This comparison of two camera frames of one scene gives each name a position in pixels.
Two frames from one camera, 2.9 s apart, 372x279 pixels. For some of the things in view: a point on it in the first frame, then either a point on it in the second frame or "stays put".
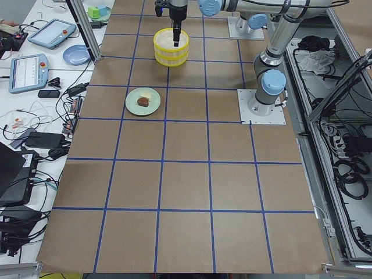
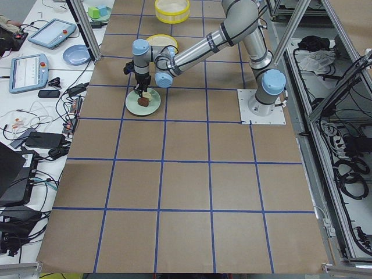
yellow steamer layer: x=164 y=45 → x=172 y=11
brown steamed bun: x=143 y=102 stays put
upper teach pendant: x=52 y=34 stays put
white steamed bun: x=146 y=95 stays put
